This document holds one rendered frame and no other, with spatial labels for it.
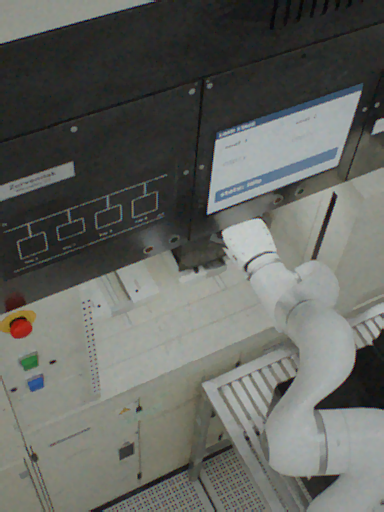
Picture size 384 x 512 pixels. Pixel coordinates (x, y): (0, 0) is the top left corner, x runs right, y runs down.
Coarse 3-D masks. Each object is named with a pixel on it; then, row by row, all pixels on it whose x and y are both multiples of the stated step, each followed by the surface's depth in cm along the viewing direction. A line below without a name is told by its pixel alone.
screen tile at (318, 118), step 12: (324, 108) 125; (336, 108) 127; (348, 108) 129; (300, 120) 125; (312, 120) 126; (324, 120) 128; (336, 120) 130; (300, 132) 127; (324, 132) 131; (336, 132) 133; (288, 144) 129; (300, 144) 130; (312, 144) 132; (324, 144) 134; (288, 156) 132
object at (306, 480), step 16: (368, 352) 185; (368, 368) 188; (288, 384) 178; (352, 384) 194; (368, 384) 191; (272, 400) 179; (336, 400) 191; (352, 400) 191; (368, 400) 189; (304, 480) 177; (320, 480) 167
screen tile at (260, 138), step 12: (264, 132) 123; (228, 144) 120; (240, 144) 122; (252, 144) 124; (264, 144) 125; (276, 144) 127; (228, 156) 123; (264, 156) 128; (276, 156) 130; (228, 168) 126; (240, 168) 127; (252, 168) 129; (264, 168) 131; (228, 180) 129
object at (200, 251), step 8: (200, 240) 180; (208, 240) 182; (176, 248) 184; (184, 248) 180; (192, 248) 182; (200, 248) 184; (208, 248) 186; (216, 248) 187; (176, 256) 186; (184, 256) 184; (192, 256) 186; (200, 256) 187; (208, 256) 189; (216, 256) 191; (184, 264) 187; (192, 264) 189; (200, 264) 191
